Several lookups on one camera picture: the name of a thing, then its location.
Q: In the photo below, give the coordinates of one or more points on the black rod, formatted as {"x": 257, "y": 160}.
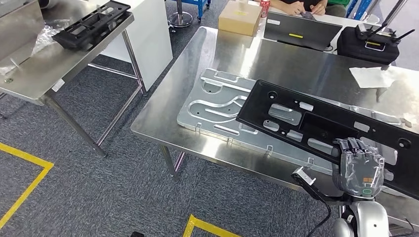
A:
{"x": 394, "y": 13}

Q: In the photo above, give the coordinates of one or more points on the stainless steel box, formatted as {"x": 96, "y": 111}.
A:
{"x": 19, "y": 29}

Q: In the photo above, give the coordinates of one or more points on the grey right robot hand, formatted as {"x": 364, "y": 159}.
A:
{"x": 360, "y": 173}

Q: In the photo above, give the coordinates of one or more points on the stainless steel side table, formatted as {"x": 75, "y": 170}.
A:
{"x": 42, "y": 75}

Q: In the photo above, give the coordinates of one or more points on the cardboard box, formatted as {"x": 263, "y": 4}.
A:
{"x": 239, "y": 18}

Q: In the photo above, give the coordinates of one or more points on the white desk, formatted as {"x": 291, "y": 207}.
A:
{"x": 352, "y": 23}

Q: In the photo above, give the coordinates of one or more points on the stainless steel workbench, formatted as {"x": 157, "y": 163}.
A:
{"x": 288, "y": 62}

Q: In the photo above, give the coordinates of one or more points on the blue cart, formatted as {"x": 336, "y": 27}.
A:
{"x": 203, "y": 5}

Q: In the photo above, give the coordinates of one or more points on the long black plastic part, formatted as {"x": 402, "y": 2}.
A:
{"x": 70, "y": 42}
{"x": 327, "y": 126}

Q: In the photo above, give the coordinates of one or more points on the dark grey laptop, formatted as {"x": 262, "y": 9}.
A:
{"x": 311, "y": 27}

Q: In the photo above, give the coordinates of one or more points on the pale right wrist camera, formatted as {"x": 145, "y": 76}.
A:
{"x": 302, "y": 176}

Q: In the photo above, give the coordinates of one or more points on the white cabinet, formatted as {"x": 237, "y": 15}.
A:
{"x": 150, "y": 39}

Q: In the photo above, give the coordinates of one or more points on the person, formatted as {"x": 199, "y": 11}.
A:
{"x": 335, "y": 11}

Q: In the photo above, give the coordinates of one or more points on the white label sticker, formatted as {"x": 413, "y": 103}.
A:
{"x": 58, "y": 85}

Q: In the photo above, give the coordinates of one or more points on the white paper sheet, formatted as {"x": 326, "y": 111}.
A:
{"x": 370, "y": 77}

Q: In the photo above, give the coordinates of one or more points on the aluminium fixture plate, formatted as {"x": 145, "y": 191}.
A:
{"x": 209, "y": 96}

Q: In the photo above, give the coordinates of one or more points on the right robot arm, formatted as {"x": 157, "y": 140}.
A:
{"x": 370, "y": 219}

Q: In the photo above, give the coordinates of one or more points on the green bin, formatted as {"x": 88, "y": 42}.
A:
{"x": 338, "y": 2}

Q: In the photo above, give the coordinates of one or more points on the grey remote controller with antennas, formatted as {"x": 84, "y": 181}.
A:
{"x": 363, "y": 29}

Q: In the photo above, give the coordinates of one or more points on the black carry case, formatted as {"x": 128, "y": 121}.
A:
{"x": 353, "y": 49}

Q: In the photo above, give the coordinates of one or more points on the chrome stool base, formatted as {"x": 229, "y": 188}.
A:
{"x": 180, "y": 20}

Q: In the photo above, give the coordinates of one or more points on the person's right hand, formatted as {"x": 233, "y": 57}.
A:
{"x": 296, "y": 8}

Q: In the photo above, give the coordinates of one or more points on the person's left hand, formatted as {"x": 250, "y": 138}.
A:
{"x": 319, "y": 8}

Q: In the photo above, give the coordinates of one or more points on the clear plastic bag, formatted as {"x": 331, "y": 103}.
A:
{"x": 46, "y": 37}

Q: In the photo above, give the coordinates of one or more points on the blue metal rack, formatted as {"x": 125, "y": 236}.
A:
{"x": 358, "y": 9}

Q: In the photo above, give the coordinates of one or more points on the yellow floor tape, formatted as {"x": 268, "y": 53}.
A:
{"x": 209, "y": 226}
{"x": 29, "y": 157}

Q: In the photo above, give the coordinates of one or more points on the grey phone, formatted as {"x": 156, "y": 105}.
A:
{"x": 308, "y": 15}

